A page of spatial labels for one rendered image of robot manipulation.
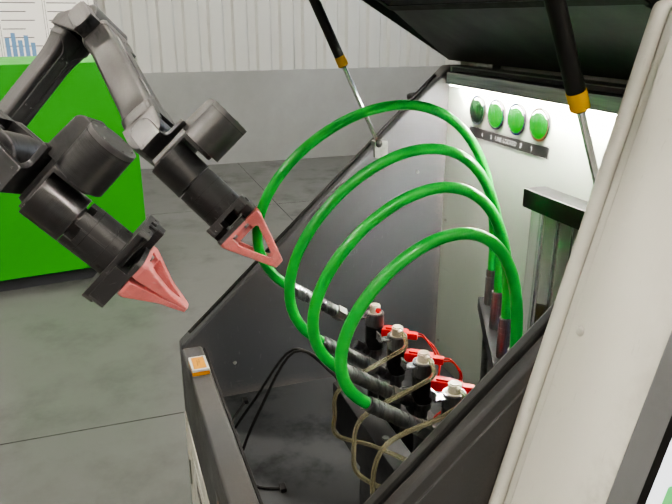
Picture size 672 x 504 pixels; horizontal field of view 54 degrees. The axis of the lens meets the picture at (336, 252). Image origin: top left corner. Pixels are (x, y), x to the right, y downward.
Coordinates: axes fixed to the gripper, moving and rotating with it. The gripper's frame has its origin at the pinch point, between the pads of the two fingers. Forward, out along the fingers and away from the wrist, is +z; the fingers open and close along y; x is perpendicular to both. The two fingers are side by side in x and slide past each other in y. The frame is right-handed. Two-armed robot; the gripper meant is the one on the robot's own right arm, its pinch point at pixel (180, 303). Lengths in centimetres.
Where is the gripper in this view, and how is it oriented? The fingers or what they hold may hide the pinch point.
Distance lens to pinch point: 78.5
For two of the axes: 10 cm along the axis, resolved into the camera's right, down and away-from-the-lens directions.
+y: 6.9, -7.0, -1.7
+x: -1.0, -3.3, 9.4
